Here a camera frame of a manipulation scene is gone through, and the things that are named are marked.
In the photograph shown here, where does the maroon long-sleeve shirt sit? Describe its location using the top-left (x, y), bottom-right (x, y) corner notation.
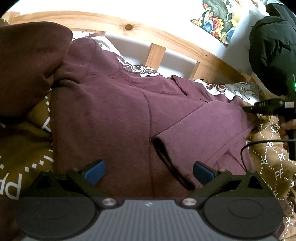
top-left (0, 21), bottom-right (285, 241)

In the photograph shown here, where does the right hand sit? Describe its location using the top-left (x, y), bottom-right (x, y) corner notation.
top-left (280, 119), bottom-right (296, 140)

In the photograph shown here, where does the brown patterned PF bedspread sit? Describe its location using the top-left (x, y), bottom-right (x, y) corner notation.
top-left (1, 90), bottom-right (295, 240)

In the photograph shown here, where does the black puffy jacket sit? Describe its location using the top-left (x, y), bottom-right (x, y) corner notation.
top-left (249, 3), bottom-right (295, 96)

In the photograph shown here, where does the black cable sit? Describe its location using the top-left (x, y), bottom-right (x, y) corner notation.
top-left (240, 138), bottom-right (296, 173)

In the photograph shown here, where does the wooden bed frame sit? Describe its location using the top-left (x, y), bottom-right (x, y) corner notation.
top-left (3, 11), bottom-right (254, 83)

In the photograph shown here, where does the colourful wall poster right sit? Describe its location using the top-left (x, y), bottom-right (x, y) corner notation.
top-left (190, 0), bottom-right (243, 45)

